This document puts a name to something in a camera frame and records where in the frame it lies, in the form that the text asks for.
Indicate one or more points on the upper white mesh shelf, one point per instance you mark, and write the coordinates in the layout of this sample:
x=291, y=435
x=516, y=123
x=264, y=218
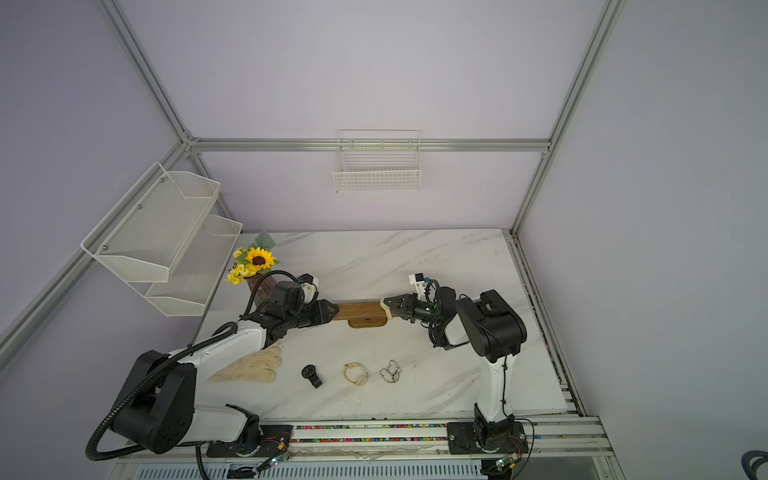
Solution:
x=144, y=237

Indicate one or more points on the lower white mesh shelf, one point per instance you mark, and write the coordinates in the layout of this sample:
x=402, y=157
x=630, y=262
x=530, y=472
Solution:
x=191, y=286

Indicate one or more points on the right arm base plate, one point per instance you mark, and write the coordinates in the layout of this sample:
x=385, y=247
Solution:
x=499, y=438

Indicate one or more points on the black wrist watch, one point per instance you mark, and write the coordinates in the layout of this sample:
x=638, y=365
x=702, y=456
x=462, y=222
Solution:
x=309, y=372

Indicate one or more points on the white perforated cable tray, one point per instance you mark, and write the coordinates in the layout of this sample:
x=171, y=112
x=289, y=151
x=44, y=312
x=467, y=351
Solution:
x=352, y=470

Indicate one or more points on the white wire wall basket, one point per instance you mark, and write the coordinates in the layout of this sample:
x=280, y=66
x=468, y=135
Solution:
x=370, y=160

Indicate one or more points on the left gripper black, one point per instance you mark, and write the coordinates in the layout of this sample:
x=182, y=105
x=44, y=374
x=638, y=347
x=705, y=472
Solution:
x=321, y=311

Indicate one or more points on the white mesh shelf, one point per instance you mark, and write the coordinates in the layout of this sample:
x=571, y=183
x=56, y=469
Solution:
x=144, y=237
x=191, y=286

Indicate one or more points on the yellow sunflower bouquet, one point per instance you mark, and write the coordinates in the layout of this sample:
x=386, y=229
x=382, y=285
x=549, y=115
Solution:
x=252, y=259

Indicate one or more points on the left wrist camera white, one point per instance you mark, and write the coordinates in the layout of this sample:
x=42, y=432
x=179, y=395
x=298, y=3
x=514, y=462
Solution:
x=309, y=288

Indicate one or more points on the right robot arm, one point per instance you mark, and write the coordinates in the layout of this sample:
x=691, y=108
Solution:
x=496, y=334

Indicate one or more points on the wooden watch stand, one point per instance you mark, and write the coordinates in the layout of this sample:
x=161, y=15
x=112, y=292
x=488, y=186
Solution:
x=362, y=314

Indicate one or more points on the purple glass vase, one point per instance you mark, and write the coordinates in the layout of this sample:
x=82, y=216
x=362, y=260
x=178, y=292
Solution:
x=262, y=287

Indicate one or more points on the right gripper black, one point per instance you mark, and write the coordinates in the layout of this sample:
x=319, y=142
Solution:
x=409, y=306

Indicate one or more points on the black chair part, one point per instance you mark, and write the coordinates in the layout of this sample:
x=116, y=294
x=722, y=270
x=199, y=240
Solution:
x=751, y=461

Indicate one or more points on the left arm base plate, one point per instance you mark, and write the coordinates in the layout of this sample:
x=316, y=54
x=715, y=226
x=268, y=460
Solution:
x=264, y=441

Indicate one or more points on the cream strap wrist watch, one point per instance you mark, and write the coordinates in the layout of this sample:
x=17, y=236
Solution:
x=385, y=307

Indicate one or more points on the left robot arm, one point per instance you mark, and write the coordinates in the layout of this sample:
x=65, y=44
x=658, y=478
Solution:
x=156, y=409

